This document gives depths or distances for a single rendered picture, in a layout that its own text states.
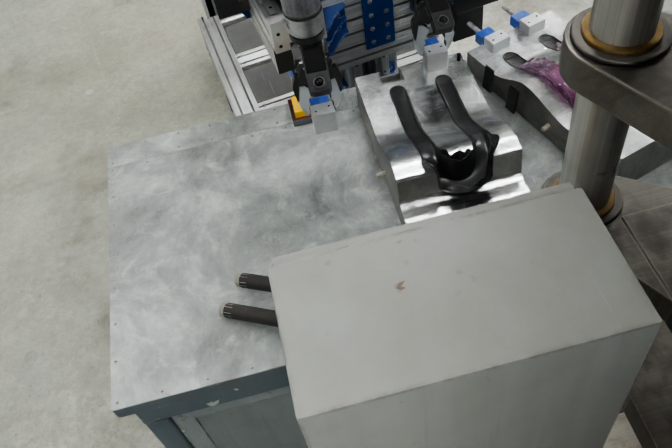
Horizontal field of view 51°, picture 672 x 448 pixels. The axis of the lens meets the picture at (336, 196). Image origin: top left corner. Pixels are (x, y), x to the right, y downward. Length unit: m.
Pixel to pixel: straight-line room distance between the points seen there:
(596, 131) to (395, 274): 0.29
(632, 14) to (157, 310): 1.08
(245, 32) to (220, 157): 1.41
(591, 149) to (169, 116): 2.45
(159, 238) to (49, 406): 1.01
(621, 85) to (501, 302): 0.23
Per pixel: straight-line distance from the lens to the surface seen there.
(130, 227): 1.63
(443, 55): 1.65
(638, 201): 0.93
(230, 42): 3.02
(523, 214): 0.66
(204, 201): 1.62
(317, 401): 0.57
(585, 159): 0.82
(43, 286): 2.72
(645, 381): 1.08
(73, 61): 3.59
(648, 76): 0.70
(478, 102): 1.61
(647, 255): 0.88
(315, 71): 1.38
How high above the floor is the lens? 1.99
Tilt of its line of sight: 50 degrees down
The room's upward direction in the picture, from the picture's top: 11 degrees counter-clockwise
